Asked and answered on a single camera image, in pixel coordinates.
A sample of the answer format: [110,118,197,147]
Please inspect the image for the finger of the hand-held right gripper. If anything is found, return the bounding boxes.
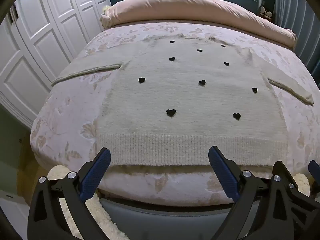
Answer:
[308,160,320,198]

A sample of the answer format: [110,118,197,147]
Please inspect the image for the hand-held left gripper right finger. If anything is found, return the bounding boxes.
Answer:
[208,145,320,240]

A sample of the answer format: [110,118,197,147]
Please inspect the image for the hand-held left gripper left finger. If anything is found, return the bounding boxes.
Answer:
[27,147,112,240]

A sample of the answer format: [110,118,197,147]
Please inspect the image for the cream sweater with black hearts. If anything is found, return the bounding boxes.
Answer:
[52,36,314,167]

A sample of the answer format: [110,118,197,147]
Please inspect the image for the cream fleece rug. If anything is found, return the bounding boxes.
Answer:
[46,166,310,240]

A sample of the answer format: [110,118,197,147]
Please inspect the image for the bed with floral sheet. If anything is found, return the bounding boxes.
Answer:
[30,21,320,205]

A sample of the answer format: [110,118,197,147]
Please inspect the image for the grey bed footboard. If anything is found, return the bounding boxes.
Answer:
[100,196,238,240]

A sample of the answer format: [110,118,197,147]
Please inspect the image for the blue-grey curtain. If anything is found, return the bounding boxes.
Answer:
[274,0,320,80]

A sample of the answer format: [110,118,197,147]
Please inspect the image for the dark bedside objects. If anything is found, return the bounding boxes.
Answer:
[259,1,275,18]

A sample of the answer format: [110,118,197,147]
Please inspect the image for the pink duvet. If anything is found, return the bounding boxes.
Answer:
[100,0,297,50]

